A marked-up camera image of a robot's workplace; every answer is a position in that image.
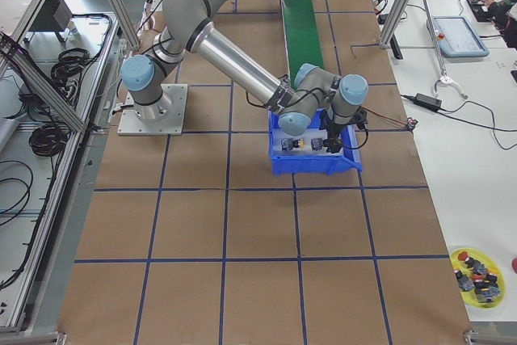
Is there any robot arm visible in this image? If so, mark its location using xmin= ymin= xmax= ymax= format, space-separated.
xmin=120 ymin=0 xmax=368 ymax=154

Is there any teach pendant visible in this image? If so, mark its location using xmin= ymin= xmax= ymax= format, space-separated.
xmin=432 ymin=16 xmax=490 ymax=58

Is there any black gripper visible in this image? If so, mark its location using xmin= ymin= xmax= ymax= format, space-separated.
xmin=322 ymin=116 xmax=347 ymax=154

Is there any black power adapter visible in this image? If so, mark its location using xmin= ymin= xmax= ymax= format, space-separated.
xmin=413 ymin=93 xmax=442 ymax=111

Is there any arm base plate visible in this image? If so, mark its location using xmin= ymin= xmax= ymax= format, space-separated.
xmin=118 ymin=83 xmax=188 ymax=136

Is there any red black wire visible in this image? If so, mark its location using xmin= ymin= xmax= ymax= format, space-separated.
xmin=361 ymin=106 xmax=417 ymax=132

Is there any grabber reach tool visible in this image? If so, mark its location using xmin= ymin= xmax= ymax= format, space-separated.
xmin=418 ymin=0 xmax=469 ymax=100

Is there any red push button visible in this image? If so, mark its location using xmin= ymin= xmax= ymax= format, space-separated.
xmin=310 ymin=138 xmax=328 ymax=153

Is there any green conveyor belt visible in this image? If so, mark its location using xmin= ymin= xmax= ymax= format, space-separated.
xmin=280 ymin=0 xmax=324 ymax=82

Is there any yellow plate of buttons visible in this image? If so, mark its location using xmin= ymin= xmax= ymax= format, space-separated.
xmin=449 ymin=247 xmax=506 ymax=309

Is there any white foam in right bin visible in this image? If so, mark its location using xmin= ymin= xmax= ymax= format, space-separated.
xmin=270 ymin=128 xmax=346 ymax=158

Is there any yellow push button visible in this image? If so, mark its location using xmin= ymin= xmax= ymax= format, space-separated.
xmin=280 ymin=138 xmax=305 ymax=152

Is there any blue right bin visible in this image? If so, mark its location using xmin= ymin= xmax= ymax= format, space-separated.
xmin=268 ymin=110 xmax=363 ymax=175

